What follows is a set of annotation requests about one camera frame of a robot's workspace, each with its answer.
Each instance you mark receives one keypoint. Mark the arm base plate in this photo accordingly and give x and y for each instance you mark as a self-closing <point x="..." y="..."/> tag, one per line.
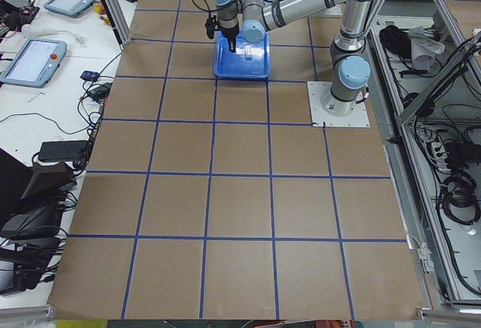
<point x="326" y="111"/>

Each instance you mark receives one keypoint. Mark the teach pendant near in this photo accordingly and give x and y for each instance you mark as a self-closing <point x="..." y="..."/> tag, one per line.
<point x="35" y="64"/>

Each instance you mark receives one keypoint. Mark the blue plastic tray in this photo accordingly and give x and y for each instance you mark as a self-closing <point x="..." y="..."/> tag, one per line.
<point x="238" y="66"/>

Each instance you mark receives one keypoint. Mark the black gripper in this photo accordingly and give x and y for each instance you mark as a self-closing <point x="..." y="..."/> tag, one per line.
<point x="229" y="33"/>

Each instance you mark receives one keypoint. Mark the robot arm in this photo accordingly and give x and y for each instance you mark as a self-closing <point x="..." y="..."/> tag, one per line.
<point x="252" y="19"/>

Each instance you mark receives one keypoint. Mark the aluminium frame post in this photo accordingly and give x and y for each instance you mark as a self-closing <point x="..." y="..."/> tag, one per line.
<point x="117" y="21"/>

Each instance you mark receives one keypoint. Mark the white block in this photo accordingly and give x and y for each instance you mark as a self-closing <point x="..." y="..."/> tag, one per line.
<point x="248" y="50"/>

